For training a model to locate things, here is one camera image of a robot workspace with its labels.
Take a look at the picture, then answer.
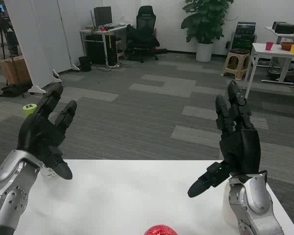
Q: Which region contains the white office desk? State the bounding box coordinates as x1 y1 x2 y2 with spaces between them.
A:
79 24 128 67

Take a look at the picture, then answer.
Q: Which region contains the white paper cup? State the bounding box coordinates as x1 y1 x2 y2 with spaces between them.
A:
221 180 238 225

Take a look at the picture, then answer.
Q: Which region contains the white table with black boxes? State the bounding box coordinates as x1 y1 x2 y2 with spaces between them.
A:
266 25 294 45

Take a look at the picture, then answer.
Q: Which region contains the white table with cups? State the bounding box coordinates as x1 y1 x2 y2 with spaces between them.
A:
244 43 294 98

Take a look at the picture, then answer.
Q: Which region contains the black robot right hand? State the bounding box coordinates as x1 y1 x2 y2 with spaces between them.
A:
187 80 262 198

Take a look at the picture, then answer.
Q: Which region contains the black mesh office chair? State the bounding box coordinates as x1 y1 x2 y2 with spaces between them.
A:
125 5 168 63

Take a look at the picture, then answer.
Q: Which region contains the green drink bottle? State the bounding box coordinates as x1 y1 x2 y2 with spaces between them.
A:
23 103 60 182

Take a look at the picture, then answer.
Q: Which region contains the black computer tower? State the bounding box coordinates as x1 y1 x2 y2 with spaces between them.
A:
85 35 108 65

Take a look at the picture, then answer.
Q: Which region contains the small wooden shelf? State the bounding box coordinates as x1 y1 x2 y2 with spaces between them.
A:
116 39 125 59

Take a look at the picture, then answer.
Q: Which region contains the brown cardboard box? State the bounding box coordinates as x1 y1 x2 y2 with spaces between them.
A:
0 55 31 86

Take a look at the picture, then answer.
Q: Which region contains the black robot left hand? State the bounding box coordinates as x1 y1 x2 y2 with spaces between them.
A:
16 82 78 181

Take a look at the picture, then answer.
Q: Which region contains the black equipment stack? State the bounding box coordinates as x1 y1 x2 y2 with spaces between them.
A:
231 21 258 51

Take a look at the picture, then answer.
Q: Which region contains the white folding partition wall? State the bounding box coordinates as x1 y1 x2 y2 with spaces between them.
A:
30 0 81 74

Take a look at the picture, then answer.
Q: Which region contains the white partition panel with sign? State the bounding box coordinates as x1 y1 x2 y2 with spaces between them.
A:
3 0 63 95

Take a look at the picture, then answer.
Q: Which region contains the black camera tripod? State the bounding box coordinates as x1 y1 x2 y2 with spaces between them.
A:
0 12 25 97

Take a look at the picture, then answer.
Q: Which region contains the black trash bin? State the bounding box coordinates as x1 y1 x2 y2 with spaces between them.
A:
78 56 92 72

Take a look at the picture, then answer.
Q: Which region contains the large green leafy plant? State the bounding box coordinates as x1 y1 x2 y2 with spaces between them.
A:
180 0 235 45

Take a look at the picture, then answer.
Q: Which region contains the black bag on floor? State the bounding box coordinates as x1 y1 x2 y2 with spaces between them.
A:
0 82 34 98

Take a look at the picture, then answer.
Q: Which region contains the beige plastic stool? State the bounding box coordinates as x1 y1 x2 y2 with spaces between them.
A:
222 48 250 79

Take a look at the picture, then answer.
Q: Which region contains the brown bowl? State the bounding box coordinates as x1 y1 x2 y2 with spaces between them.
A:
280 41 294 52

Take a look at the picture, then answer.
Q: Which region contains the black computer monitor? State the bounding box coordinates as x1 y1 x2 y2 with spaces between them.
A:
93 6 113 26

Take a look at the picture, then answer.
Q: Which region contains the red apple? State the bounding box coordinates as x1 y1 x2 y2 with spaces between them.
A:
143 224 177 235

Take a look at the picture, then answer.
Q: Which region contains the white plant pot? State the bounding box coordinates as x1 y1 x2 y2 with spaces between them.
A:
195 42 214 62

